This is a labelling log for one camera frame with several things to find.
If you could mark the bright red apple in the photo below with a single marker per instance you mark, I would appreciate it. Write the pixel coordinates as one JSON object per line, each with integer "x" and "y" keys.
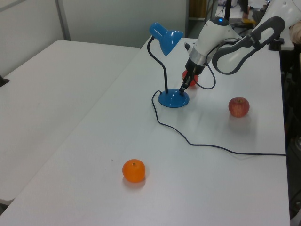
{"x": 193, "y": 81}

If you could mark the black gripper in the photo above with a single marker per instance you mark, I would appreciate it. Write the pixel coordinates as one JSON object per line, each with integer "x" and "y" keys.
{"x": 194, "y": 68}

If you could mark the small yellow object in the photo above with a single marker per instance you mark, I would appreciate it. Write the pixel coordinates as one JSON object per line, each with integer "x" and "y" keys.
{"x": 248, "y": 21}

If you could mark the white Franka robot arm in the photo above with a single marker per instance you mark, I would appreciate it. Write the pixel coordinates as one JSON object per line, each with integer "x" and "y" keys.
{"x": 211, "y": 35}

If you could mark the dull red striped apple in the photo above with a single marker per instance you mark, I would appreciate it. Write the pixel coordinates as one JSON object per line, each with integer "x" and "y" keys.
{"x": 238, "y": 107}

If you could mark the blue gooseneck desk lamp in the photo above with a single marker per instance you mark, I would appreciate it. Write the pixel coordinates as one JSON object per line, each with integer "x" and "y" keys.
{"x": 172, "y": 100}

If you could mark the thin black pole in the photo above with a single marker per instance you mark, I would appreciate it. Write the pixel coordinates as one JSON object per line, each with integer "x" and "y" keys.
{"x": 228, "y": 9}

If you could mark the black table clamp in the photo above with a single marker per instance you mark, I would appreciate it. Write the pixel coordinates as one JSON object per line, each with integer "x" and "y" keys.
{"x": 276, "y": 44}

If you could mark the orange mandarin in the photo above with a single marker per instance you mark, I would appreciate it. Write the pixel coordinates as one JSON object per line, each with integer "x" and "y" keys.
{"x": 133, "y": 170}

